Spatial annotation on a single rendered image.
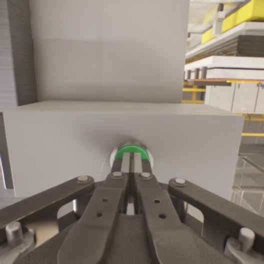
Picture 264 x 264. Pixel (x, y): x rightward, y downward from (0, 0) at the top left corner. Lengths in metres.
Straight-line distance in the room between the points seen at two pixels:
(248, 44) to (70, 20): 2.63
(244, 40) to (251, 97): 5.09
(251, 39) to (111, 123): 2.72
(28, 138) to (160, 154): 0.11
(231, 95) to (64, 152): 7.29
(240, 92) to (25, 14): 7.40
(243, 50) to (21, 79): 2.65
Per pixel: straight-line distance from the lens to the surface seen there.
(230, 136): 0.18
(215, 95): 7.17
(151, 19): 0.25
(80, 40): 0.25
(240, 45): 2.76
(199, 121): 0.16
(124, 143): 0.15
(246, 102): 7.68
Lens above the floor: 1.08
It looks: 15 degrees up
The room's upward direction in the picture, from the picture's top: 179 degrees counter-clockwise
